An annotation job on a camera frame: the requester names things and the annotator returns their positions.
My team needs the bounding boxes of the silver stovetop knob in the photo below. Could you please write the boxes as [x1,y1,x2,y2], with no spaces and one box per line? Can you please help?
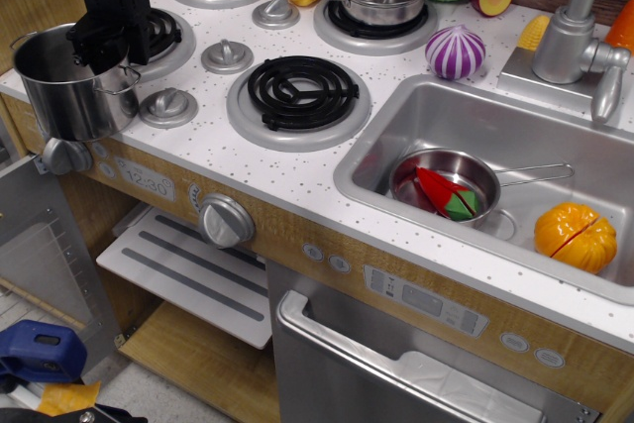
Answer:
[201,39,254,74]
[139,87,198,129]
[252,0,300,30]

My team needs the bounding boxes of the silver sink basin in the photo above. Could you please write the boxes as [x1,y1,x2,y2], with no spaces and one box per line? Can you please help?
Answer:
[334,75,633,305]

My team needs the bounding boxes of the black burner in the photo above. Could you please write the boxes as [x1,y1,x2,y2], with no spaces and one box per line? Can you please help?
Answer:
[313,1,439,56]
[227,55,371,153]
[132,8,196,83]

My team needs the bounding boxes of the silver oven knob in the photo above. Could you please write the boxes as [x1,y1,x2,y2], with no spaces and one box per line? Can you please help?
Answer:
[198,193,256,249]
[42,138,93,175]

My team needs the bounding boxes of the silver stovetop knob middle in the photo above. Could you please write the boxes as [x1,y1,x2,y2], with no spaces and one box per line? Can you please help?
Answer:
[201,39,254,74]

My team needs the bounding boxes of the blue clamp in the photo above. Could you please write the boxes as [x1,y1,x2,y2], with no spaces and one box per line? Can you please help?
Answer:
[1,320,88,383]

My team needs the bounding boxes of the silver stovetop knob back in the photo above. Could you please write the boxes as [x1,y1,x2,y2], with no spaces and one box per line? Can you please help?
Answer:
[252,0,300,30]

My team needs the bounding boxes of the silver toy faucet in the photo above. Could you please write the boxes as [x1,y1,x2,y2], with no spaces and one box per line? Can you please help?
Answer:
[497,0,631,124]

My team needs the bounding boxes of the yellow toy corn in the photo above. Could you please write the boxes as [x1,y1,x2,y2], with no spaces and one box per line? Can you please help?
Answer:
[517,15,550,52]

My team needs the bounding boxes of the small steel saucepan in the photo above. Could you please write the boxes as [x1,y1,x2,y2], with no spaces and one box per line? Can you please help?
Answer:
[389,148,575,228]

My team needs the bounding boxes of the red toy chili pepper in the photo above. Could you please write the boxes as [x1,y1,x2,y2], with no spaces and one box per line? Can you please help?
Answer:
[415,166,479,221]

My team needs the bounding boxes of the silver stovetop knob front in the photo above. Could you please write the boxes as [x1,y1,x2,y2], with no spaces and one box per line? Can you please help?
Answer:
[139,87,198,129]

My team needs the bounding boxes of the purple toy onion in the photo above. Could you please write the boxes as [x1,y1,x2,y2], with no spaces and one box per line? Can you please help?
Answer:
[425,25,486,80]

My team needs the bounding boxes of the silver oven knob right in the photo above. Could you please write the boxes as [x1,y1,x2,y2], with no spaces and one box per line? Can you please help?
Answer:
[198,193,256,249]

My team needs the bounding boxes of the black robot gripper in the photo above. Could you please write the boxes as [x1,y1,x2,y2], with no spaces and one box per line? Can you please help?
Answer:
[65,0,151,75]

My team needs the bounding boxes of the tall steel stock pot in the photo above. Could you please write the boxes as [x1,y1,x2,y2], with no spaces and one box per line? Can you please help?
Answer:
[12,24,141,142]

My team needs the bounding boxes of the white oven rack shelf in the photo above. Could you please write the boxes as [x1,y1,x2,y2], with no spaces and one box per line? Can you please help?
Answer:
[97,208,272,350]

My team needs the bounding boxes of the back right black burner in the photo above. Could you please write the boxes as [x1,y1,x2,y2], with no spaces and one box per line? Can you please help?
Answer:
[313,1,439,56]

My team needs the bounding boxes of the silver dishwasher door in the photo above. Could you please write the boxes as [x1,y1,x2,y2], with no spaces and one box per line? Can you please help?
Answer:
[266,263,601,422]

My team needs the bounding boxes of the yellow cloth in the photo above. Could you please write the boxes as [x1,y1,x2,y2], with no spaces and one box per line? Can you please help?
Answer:
[37,381,101,416]

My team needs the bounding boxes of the front left black burner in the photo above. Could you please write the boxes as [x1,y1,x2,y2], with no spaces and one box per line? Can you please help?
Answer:
[132,8,196,83]

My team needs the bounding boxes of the front centre black burner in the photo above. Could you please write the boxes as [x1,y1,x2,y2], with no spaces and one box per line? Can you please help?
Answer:
[227,55,371,153]

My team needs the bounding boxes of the orange toy carrot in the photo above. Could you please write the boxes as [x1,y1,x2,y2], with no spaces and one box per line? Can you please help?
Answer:
[604,0,634,53]

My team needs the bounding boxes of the open oven door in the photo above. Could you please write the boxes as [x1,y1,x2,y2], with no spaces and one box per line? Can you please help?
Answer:
[1,157,120,377]

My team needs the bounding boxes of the orange toy pumpkin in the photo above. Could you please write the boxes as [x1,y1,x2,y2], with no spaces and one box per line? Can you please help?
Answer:
[534,202,618,274]

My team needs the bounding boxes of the silver oven knob left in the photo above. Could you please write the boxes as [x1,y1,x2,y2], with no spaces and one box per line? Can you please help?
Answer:
[42,138,93,175]

